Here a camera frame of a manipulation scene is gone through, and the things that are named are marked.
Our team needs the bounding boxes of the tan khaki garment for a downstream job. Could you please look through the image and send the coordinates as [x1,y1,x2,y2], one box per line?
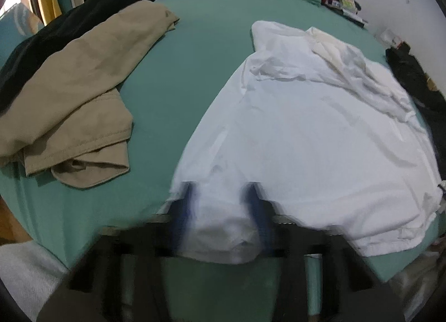
[1,0,177,189]

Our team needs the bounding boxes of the snack bag and books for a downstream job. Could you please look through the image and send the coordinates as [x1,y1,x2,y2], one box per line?
[324,0,368,28]

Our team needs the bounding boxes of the blue cartoon tablecloth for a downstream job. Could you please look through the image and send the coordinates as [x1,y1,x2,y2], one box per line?
[0,3,44,67]

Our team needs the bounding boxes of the black clothes pile right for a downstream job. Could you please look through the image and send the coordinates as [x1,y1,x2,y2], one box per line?
[386,48,445,169]

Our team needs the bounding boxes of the green bed sheet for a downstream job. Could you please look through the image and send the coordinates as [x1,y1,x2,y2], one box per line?
[0,0,441,315]

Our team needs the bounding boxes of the white garment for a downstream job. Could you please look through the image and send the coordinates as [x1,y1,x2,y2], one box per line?
[171,20,442,264]

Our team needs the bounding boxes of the black garment left side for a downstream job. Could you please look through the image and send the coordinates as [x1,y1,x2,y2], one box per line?
[1,0,156,111]

